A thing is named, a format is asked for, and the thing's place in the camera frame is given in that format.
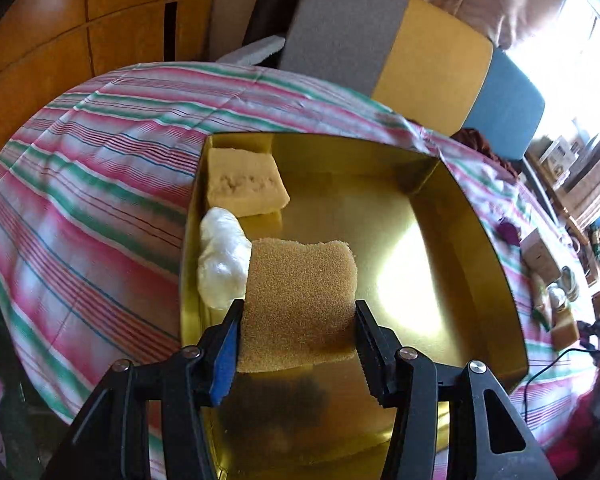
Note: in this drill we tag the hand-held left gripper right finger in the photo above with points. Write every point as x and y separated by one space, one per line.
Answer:
367 345

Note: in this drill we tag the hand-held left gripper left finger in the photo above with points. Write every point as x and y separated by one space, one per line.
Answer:
225 360

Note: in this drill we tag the tan coarse sponge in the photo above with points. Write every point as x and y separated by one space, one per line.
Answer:
300 300

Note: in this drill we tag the gold tin box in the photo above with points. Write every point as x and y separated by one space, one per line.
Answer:
430 270

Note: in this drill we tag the white carton box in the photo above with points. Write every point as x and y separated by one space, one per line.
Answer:
541 256

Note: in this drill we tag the white plastic bag bundle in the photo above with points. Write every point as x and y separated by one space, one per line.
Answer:
222 255

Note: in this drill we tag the purple packet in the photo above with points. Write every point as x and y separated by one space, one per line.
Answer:
508 231

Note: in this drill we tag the person's right forearm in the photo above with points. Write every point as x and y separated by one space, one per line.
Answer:
585 427

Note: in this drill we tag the cluttered wooden shelf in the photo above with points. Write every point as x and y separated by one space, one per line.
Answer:
580 185

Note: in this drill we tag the yellow sponge block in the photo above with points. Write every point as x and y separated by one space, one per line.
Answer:
245 180

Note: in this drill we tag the striped tablecloth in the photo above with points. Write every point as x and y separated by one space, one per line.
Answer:
105 185

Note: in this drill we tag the dark red cloth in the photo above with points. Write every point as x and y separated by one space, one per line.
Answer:
480 142

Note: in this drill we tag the grey yellow blue chair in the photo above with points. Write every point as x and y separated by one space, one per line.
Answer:
430 60

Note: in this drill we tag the window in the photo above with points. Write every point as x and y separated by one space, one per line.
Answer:
570 35

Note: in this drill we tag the pink curtain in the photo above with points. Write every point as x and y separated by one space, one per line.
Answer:
495 0

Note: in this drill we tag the wooden cabinet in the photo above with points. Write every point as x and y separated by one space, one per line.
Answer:
55 35

